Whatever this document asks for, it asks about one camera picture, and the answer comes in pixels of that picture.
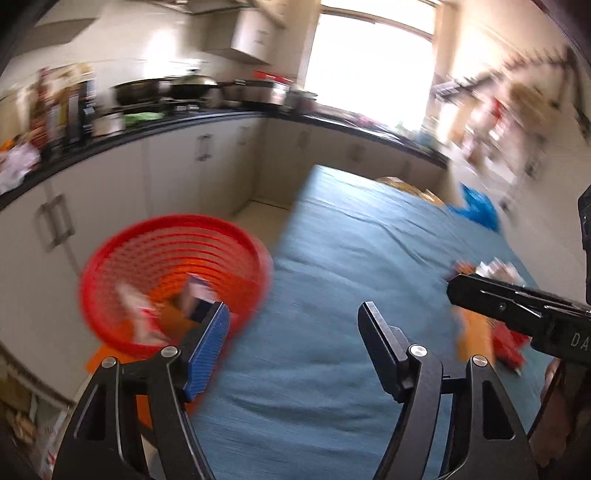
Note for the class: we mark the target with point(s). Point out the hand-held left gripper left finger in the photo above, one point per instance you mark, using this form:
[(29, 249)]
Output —
[(210, 350)]

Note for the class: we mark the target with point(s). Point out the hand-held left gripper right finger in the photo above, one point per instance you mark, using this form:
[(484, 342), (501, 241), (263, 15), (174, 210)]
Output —
[(383, 350)]

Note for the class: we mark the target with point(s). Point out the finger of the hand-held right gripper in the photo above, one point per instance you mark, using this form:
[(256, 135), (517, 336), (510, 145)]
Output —
[(498, 300)]

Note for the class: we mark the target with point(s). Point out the white printed paper packet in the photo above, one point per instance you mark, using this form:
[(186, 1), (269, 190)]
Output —
[(496, 270)]

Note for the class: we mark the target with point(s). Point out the orange cardboard box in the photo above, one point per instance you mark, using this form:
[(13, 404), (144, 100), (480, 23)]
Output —
[(471, 334)]

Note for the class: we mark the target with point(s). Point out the white blue small box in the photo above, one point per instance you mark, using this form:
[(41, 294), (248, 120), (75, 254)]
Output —
[(198, 295)]

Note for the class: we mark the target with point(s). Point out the red white packet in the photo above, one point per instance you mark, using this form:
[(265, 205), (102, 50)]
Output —
[(138, 314)]

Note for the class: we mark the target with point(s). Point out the red plastic basket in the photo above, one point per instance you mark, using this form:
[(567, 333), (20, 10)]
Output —
[(138, 249)]

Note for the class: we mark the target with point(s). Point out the person's right hand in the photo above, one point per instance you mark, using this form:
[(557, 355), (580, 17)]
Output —
[(554, 415)]

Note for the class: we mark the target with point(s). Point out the blue plastic bag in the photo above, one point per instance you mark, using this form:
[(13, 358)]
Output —
[(478, 207)]

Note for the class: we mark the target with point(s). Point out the blue tablecloth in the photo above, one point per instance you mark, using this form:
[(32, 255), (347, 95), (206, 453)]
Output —
[(323, 277)]

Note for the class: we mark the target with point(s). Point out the yellow plastic bag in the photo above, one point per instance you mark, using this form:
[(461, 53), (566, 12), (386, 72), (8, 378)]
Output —
[(406, 187)]

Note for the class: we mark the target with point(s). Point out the hanging plastic bags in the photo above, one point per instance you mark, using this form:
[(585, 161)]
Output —
[(498, 129)]

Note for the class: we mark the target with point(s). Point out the cream lower kitchen cabinets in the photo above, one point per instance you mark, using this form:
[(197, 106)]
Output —
[(115, 194)]

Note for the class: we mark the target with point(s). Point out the black kitchen countertop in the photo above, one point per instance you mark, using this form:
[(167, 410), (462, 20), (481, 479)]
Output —
[(92, 151)]

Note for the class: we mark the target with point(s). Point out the green cloth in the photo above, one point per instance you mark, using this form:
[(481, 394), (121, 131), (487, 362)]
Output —
[(143, 118)]

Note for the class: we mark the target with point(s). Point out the steel rice cooker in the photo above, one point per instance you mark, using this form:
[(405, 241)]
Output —
[(277, 94)]

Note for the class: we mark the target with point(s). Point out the black wok with lid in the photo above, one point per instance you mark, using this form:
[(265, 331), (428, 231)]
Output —
[(194, 85)]

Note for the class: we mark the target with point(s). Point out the dark frying pan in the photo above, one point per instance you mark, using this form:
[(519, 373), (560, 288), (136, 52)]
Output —
[(138, 91)]

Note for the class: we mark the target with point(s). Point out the white plastic bag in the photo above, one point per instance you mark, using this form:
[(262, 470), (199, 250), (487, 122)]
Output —
[(16, 164)]

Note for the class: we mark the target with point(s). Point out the kitchen window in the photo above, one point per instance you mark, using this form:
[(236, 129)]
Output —
[(374, 60)]

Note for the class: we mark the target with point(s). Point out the cluster of condiment bottles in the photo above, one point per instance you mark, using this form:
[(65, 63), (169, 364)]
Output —
[(60, 115)]

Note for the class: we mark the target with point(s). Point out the red plastic tray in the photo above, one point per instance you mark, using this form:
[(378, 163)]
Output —
[(272, 76)]

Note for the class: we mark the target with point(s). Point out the steel range hood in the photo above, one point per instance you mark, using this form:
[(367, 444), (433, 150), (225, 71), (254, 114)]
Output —
[(207, 4)]

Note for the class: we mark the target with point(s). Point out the cream upper wall cabinet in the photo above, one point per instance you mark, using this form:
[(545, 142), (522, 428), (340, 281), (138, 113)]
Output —
[(254, 37)]

